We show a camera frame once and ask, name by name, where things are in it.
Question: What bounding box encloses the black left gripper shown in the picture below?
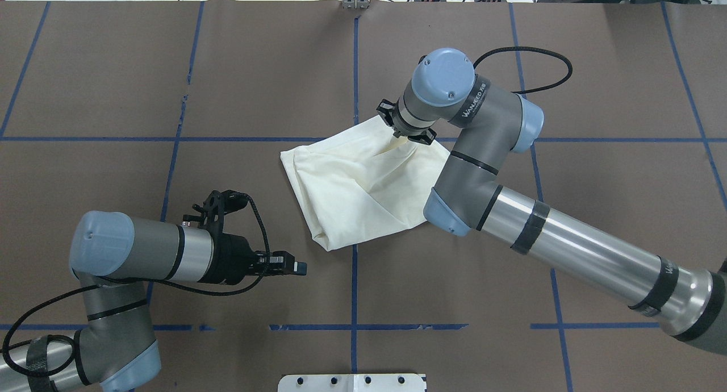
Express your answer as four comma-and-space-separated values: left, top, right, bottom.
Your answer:
210, 232, 307, 285

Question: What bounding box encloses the cream long-sleeve cat shirt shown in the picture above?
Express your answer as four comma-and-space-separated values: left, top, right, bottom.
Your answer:
280, 117, 449, 251

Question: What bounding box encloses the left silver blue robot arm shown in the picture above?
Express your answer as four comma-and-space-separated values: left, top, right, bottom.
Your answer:
2, 209, 307, 391

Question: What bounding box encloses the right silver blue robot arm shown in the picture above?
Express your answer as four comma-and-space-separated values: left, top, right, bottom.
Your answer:
377, 48, 726, 355

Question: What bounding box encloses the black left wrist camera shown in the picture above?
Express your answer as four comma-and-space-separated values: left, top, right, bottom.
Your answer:
182, 190, 250, 234

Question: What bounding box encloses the white camera mast base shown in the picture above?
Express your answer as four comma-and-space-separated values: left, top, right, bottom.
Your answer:
277, 372, 428, 391

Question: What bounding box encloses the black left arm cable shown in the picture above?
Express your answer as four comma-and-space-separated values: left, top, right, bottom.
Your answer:
1, 193, 273, 378

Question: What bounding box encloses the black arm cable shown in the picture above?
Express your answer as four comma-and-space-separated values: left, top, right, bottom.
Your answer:
1, 193, 273, 378
473, 45, 573, 95

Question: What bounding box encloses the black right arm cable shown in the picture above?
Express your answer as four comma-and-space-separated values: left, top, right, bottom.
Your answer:
473, 45, 573, 95

